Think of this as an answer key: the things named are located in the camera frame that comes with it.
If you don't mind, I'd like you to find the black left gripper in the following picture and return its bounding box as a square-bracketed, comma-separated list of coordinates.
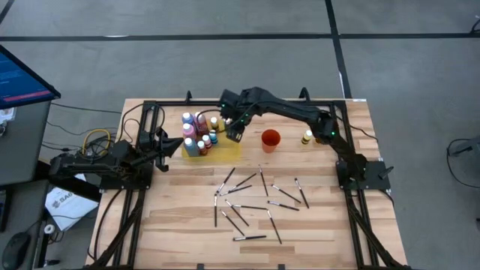
[148, 126, 185, 173]

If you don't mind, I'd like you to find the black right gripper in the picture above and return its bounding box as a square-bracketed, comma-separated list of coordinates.
[226, 104, 253, 144]

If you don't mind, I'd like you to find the large teal paint bottle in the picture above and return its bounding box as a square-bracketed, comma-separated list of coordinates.
[183, 136, 200, 158]

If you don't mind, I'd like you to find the large pink paint bottle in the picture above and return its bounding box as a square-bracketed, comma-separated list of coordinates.
[182, 122, 198, 142]

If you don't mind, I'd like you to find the orange plastic cup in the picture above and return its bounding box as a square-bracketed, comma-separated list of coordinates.
[261, 128, 282, 154]

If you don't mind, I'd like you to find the large red paint bottle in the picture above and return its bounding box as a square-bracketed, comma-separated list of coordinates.
[193, 111, 209, 136]

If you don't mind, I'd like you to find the yellow translucent plastic bin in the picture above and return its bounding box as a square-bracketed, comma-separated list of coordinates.
[181, 119, 242, 164]

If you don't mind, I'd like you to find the black slanted bar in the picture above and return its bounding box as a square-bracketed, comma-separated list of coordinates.
[33, 174, 103, 203]

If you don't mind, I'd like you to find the white paper sheet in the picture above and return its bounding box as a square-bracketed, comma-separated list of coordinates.
[43, 173, 100, 233]

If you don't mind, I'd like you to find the computer monitor blue screen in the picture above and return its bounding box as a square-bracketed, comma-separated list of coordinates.
[0, 43, 62, 110]

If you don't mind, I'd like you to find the black computer mouse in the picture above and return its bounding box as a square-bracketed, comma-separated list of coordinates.
[1, 231, 32, 270]

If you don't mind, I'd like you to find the yellow cable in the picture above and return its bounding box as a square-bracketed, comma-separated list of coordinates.
[81, 127, 113, 158]

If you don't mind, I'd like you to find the thin black floor cable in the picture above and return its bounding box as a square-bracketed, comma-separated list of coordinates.
[49, 101, 124, 114]

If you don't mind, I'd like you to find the black floor cable loop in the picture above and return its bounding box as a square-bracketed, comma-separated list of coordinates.
[445, 137, 480, 189]

